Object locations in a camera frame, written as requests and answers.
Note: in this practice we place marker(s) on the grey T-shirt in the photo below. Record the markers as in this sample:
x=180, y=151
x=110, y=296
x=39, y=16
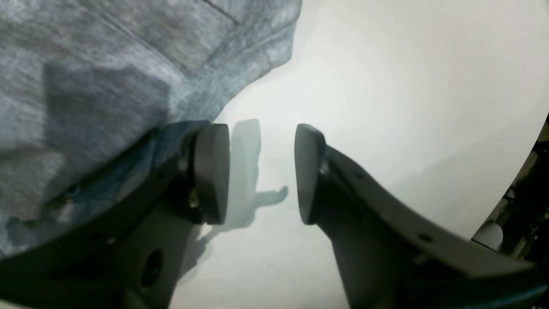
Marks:
x=89, y=87

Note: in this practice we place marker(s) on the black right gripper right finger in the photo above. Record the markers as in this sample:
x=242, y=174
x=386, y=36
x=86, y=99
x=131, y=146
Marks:
x=389, y=256

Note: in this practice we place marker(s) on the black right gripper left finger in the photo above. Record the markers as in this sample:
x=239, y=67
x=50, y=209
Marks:
x=129, y=255

